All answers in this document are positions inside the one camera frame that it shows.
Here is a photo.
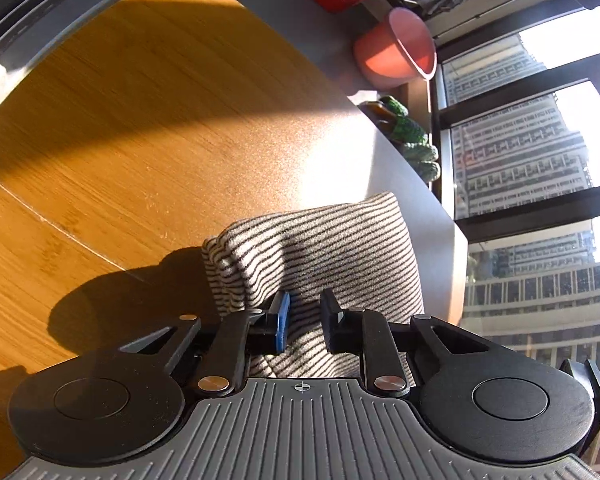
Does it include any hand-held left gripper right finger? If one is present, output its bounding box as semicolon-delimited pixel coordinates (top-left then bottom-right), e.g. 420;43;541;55
320;289;496;399

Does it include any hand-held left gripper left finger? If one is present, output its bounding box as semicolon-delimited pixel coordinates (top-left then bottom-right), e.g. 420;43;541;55
119;291;292;399

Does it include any grey striped sweater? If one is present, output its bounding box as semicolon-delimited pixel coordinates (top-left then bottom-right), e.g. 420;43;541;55
201;192;426;380

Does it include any green knitted toy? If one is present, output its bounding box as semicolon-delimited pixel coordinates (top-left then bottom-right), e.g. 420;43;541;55
357;96;442;184

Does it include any pink plastic bucket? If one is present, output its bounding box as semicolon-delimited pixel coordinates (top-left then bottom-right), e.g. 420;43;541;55
352;7;439;89

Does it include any black window frame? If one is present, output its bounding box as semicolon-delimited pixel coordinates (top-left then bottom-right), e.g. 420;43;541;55
380;0;600;261

